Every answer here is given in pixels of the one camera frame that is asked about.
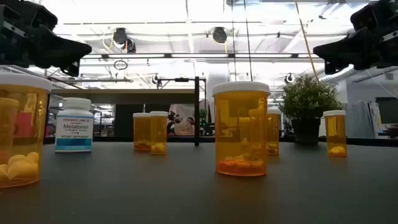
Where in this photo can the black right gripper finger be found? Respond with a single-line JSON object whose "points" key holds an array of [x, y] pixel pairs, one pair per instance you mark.
{"points": [[351, 49], [331, 69]]}

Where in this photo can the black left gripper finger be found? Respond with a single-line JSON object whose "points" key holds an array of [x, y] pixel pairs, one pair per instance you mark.
{"points": [[62, 49], [71, 70]]}

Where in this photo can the white Melatonin supplement bottle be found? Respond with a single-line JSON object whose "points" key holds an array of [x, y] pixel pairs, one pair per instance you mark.
{"points": [[74, 130]]}

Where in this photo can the small orange pill bottle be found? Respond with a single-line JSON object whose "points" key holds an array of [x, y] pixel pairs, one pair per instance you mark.
{"points": [[21, 140], [159, 133], [335, 133]]}

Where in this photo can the large orange pill bottle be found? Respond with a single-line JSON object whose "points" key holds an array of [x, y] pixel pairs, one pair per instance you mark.
{"points": [[140, 130], [241, 130], [274, 130]]}

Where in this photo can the light wooden shelf board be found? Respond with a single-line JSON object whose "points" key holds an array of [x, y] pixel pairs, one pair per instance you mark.
{"points": [[124, 96]]}

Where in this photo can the green potted plant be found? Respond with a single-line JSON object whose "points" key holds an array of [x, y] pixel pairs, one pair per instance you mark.
{"points": [[308, 99]]}

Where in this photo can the grey hanging cloth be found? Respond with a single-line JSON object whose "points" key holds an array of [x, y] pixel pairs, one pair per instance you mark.
{"points": [[357, 121]]}

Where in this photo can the black monitor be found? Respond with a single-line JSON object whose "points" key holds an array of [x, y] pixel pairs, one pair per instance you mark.
{"points": [[387, 110]]}

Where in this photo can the person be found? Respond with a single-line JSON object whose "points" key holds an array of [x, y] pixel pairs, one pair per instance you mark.
{"points": [[186, 110]]}

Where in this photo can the woven beige bag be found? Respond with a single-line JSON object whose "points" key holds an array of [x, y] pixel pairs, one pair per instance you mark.
{"points": [[184, 129]]}

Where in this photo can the small green plant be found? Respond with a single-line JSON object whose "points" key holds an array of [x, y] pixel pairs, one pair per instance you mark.
{"points": [[203, 118]]}

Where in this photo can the silver ventilation duct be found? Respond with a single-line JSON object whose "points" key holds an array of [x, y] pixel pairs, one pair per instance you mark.
{"points": [[342, 74]]}

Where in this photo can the black metal shelf frame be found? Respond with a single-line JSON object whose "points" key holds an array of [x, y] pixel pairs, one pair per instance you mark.
{"points": [[196, 124]]}

